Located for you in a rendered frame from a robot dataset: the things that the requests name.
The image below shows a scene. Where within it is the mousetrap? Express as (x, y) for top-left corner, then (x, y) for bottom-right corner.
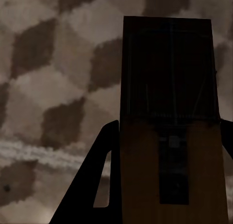
(119, 16), (229, 224)

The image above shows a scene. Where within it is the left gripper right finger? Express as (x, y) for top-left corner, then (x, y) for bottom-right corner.
(220, 120), (233, 159)

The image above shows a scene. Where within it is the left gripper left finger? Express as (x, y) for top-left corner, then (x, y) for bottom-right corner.
(49, 120), (122, 224)

